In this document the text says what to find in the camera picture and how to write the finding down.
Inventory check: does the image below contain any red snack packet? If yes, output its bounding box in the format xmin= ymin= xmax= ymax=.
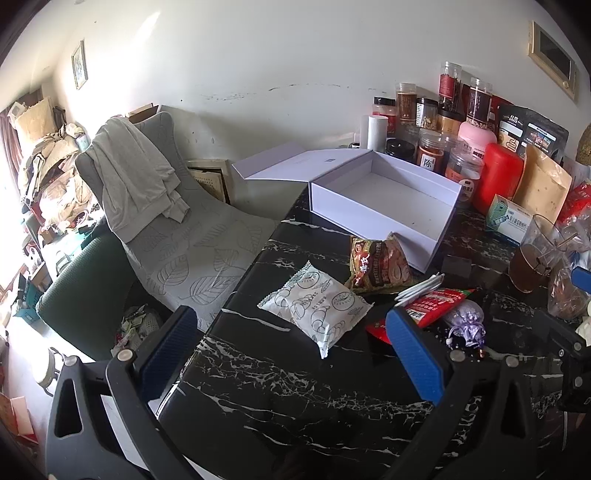
xmin=367 ymin=287 xmax=476 ymax=344

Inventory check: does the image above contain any red snack bag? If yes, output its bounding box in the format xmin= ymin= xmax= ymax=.
xmin=556 ymin=181 xmax=591 ymax=227

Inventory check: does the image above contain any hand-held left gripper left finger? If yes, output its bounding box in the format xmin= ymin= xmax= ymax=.
xmin=45 ymin=305 xmax=204 ymax=480

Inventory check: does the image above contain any white charging cable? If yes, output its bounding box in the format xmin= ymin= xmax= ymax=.
xmin=394 ymin=273 xmax=446 ymax=303

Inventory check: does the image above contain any green chair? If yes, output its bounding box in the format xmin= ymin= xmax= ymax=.
xmin=36 ymin=233 xmax=176 ymax=361

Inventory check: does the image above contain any beige perforated panel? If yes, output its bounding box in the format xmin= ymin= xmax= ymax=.
xmin=187 ymin=158 xmax=234 ymax=206

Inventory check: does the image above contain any dark jar with black lid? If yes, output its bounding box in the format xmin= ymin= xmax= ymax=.
xmin=385 ymin=138 xmax=417 ymax=163

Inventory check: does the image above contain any white bread packet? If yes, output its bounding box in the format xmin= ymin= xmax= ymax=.
xmin=257 ymin=261 xmax=375 ymax=360

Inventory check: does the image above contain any green and white medicine box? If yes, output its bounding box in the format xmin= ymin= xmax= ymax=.
xmin=484 ymin=194 xmax=539 ymax=245

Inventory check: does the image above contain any grey leaf-pattern chair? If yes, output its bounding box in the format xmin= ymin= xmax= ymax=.
xmin=75 ymin=111 xmax=280 ymax=330

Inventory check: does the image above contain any white round container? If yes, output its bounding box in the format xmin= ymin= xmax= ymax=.
xmin=34 ymin=346 xmax=77 ymax=398

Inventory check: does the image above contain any black-lid jar of dried slices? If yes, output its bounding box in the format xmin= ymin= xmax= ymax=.
xmin=416 ymin=98 xmax=438 ymax=130

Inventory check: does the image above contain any red foil pouch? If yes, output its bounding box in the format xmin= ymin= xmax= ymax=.
xmin=490 ymin=95 xmax=515 ymax=123

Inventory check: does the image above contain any small picture frame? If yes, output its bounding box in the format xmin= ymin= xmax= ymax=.
xmin=71 ymin=39 xmax=88 ymax=90

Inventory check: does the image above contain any teal plastic basket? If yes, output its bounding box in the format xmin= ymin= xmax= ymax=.
xmin=14 ymin=277 xmax=47 ymax=319

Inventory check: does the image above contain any orange powder jar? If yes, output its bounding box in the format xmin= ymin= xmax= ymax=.
xmin=417 ymin=129 xmax=448 ymax=174

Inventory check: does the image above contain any clear jar with orange label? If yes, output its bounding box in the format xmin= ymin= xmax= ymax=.
xmin=445 ymin=148 xmax=485 ymax=208

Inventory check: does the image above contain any tall jar with maroon label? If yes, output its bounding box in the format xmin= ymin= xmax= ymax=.
xmin=466 ymin=78 xmax=494 ymax=127

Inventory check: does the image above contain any black-lid jar of yellow powder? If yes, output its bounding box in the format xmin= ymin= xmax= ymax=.
xmin=436 ymin=110 xmax=464 ymax=137

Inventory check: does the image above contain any white cardboard box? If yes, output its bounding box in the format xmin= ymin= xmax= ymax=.
xmin=231 ymin=143 xmax=462 ymax=273

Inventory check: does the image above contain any purple embroidered sachet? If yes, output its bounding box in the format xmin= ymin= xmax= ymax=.
xmin=441 ymin=307 xmax=488 ymax=349

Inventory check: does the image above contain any black printed pouch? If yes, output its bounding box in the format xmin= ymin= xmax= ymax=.
xmin=496 ymin=104 xmax=570 ymax=164

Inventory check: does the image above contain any red plastic canister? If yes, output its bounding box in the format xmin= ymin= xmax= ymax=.
xmin=472 ymin=142 xmax=525 ymax=215

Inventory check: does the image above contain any metal stirrer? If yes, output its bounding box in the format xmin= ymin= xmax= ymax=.
xmin=540 ymin=233 xmax=578 ymax=259

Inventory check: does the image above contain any clear plastic bag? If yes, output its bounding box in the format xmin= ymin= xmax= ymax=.
xmin=547 ymin=222 xmax=591 ymax=319

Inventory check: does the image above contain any pink plastic jar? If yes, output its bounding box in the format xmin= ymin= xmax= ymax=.
xmin=457 ymin=121 xmax=498 ymax=158

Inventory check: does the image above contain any grey garment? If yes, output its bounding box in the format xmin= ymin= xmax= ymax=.
xmin=90 ymin=116 xmax=191 ymax=243

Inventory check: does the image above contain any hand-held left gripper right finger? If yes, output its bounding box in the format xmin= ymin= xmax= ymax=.
xmin=365 ymin=305 xmax=573 ymax=480

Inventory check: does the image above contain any tall jar with red label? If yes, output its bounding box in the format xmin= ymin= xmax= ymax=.
xmin=438 ymin=61 xmax=463 ymax=114

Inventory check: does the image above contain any light wooden wall frame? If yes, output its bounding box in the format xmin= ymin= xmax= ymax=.
xmin=529 ymin=21 xmax=580 ymax=103

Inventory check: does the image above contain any glass of brown drink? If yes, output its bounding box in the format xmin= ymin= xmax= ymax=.
xmin=508 ymin=213 xmax=571 ymax=294

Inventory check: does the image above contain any basket of scraps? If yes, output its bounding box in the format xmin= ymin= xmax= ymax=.
xmin=111 ymin=302 xmax=174 ymax=358

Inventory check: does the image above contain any tan paper pouch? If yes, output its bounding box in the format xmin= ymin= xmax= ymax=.
xmin=512 ymin=144 xmax=573 ymax=222

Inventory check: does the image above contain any pile of household clutter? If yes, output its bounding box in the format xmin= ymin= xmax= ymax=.
xmin=7 ymin=95 xmax=107 ymax=296

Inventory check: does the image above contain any brown powder jar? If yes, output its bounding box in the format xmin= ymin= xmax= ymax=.
xmin=396 ymin=82 xmax=419 ymax=125

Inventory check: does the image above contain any red-label spice jar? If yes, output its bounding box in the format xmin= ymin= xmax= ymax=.
xmin=373 ymin=96 xmax=398 ymax=134

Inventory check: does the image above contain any brown cereal bag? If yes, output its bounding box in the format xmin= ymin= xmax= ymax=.
xmin=348 ymin=232 xmax=419 ymax=294

